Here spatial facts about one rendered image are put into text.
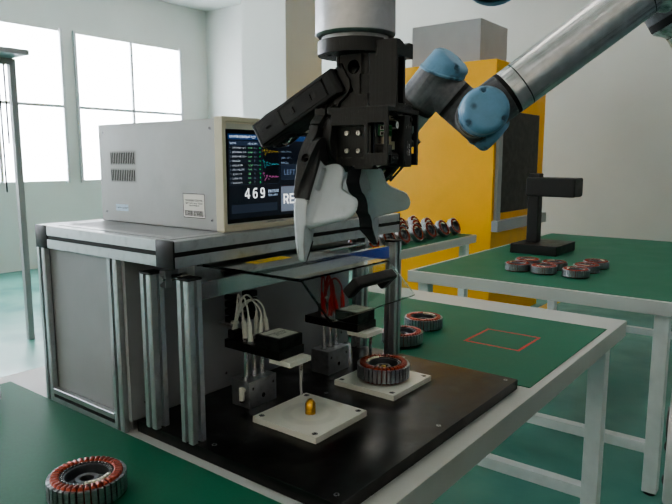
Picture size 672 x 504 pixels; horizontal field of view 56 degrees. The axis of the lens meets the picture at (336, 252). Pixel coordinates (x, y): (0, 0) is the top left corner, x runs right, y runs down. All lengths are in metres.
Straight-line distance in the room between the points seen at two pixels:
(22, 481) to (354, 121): 0.81
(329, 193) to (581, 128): 5.93
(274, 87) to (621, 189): 3.27
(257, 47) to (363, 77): 4.85
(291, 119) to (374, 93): 0.09
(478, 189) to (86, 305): 3.79
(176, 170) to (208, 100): 8.21
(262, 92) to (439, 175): 1.61
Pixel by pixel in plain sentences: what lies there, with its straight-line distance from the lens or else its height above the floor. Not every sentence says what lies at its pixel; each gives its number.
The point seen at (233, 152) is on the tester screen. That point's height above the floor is 1.26.
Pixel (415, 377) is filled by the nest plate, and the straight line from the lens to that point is 1.39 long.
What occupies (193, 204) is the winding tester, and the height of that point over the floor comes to 1.16.
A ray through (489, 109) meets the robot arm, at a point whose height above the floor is 1.32.
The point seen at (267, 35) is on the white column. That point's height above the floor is 2.23.
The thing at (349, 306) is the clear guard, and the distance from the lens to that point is 0.98.
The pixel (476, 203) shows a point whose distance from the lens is 4.78.
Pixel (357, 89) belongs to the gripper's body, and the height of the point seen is 1.31.
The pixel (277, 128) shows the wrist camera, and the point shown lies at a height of 1.27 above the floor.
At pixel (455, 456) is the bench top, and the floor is 0.75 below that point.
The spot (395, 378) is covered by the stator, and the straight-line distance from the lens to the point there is 1.33.
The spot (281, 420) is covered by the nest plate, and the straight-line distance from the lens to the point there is 1.17.
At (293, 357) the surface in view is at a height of 0.88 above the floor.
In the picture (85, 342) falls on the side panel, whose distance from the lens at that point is 1.33.
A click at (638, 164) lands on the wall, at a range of 6.31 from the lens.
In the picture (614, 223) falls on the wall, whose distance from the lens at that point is 6.38.
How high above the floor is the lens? 1.24
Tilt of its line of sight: 8 degrees down
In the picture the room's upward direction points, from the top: straight up
